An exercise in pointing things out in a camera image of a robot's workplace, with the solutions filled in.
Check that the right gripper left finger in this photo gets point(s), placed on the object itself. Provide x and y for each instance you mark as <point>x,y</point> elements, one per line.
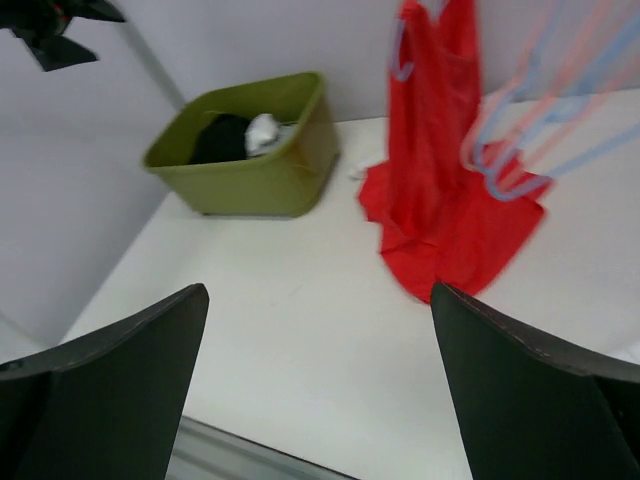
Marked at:
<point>106,405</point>

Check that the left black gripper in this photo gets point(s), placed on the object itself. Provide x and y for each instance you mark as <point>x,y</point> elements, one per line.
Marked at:
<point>55,52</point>

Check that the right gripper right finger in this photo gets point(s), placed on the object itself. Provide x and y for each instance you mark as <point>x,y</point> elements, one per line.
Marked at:
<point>530,405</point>

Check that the black tank top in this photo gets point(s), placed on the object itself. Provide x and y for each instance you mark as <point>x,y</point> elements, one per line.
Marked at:
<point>221,141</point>

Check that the red tank top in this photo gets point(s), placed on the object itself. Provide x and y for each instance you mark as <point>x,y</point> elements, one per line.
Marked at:
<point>439,223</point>

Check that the white tank top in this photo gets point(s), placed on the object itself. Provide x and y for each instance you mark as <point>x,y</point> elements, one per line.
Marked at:
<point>263,130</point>

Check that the pink wire hanger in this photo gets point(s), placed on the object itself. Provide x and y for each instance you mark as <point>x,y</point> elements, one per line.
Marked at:
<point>526,75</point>

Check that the grey tank top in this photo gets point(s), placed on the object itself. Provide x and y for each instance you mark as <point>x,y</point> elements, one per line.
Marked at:
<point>284,134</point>

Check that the olive green plastic basin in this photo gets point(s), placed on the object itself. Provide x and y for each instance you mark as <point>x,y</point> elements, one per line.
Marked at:
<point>287,181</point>

